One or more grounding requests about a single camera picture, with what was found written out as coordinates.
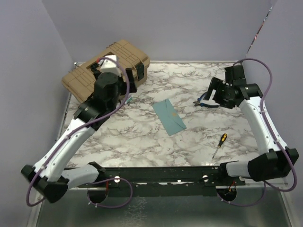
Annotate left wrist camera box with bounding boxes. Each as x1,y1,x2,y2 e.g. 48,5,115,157
96,58,121,76

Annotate light blue envelope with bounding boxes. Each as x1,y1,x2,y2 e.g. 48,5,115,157
152,99,187,136

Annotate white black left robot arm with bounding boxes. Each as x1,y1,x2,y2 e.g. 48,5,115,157
21,68,137,203

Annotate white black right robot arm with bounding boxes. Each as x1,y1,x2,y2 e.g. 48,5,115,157
205,65,299,185

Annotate blue handled cutting pliers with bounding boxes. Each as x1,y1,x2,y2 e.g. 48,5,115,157
192,92,220,109

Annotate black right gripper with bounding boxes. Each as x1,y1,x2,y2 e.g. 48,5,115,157
204,77,235,109

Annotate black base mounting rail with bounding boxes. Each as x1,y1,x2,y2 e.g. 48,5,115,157
80,162,245,201

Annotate green white glue stick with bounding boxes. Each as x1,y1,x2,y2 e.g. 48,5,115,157
125,96,133,104

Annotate aluminium frame rail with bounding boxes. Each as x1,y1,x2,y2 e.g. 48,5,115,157
27,190,87,227

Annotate yellow black screwdriver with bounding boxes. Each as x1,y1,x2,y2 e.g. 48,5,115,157
212,133,228,158

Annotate tan plastic toolbox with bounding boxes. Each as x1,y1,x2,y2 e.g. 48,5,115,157
62,39,150,103

